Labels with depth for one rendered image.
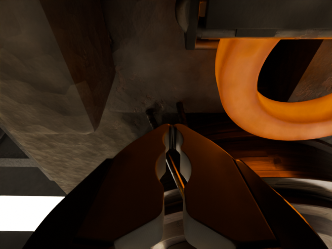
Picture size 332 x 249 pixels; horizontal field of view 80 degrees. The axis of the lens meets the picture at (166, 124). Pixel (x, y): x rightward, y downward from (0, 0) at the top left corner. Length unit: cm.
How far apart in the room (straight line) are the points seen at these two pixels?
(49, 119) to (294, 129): 23
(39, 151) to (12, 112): 38
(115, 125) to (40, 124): 24
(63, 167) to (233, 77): 52
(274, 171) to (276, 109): 8
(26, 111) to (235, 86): 17
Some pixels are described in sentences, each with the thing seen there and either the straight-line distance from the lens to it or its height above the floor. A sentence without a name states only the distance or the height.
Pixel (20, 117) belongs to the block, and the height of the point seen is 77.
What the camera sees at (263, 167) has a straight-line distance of 29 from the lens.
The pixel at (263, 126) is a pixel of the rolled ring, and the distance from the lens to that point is 23.
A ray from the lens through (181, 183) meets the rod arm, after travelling 25.
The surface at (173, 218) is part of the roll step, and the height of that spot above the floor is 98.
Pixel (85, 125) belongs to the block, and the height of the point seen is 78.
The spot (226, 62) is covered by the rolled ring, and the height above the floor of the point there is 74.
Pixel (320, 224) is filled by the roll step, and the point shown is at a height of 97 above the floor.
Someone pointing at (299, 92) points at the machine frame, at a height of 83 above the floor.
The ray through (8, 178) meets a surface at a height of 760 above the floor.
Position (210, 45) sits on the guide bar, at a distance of 23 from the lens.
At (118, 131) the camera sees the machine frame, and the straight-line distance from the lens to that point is 43.
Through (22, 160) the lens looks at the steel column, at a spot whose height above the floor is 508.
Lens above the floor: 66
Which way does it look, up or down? 48 degrees up
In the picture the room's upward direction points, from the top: 179 degrees clockwise
